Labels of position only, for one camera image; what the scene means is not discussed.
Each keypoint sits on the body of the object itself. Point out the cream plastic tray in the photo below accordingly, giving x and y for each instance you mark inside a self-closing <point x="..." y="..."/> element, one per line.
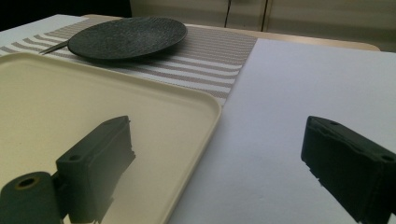
<point x="77" y="93"/>

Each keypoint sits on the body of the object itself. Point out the striped woven placemat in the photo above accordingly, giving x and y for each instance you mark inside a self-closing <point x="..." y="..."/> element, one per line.
<point x="205" y="62"/>

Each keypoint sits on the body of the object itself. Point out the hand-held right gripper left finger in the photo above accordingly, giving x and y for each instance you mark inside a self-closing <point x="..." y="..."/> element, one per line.
<point x="93" y="168"/>

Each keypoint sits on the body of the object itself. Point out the metal utensil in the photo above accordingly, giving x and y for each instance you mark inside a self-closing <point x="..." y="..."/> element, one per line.
<point x="54" y="47"/>

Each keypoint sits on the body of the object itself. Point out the dark round plate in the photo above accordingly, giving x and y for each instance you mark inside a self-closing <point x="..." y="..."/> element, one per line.
<point x="127" y="37"/>

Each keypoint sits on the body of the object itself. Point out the beige cabinet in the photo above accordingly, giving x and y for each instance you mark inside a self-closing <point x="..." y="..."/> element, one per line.
<point x="311" y="18"/>

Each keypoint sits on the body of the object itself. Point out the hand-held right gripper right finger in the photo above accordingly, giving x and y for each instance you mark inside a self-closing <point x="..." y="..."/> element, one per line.
<point x="348" y="161"/>

